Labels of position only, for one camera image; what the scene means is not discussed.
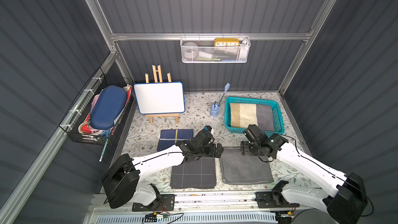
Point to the white wire wall basket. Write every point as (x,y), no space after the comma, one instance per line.
(208,53)

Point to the teal plastic basket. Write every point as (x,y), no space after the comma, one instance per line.
(277,114)

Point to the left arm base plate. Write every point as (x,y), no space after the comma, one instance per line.
(163,202)

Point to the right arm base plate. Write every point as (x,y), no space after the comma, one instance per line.
(267,199)

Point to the blue oval case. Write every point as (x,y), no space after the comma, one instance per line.
(109,105)

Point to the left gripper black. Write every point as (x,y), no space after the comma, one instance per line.
(214,150)

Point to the yellow clock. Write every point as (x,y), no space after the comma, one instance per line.
(226,42)

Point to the navy blue folded pillowcase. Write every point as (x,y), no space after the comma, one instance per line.
(168,138)

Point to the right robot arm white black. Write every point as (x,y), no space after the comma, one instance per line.
(340,195)

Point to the dark grey checked pillowcase front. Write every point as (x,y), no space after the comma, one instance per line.
(200,174)

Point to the wooden easel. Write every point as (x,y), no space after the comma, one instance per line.
(158,78)

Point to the aluminium mounting rail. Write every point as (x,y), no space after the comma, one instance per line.
(189,202)

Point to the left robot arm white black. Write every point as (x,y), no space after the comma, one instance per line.
(123,182)

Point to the black wire side basket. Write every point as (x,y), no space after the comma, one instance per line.
(77,122)

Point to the plain grey pillowcase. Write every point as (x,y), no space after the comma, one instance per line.
(238,169)

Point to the small whiteboard blue frame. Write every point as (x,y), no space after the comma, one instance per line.
(160,98)

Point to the tape roll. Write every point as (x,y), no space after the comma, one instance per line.
(190,50)

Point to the blue pen holder cup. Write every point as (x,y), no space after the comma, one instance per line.
(215,107)

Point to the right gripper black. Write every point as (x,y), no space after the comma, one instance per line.
(247,148)

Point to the beige cream grey pillowcase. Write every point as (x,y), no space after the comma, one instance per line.
(245,114)

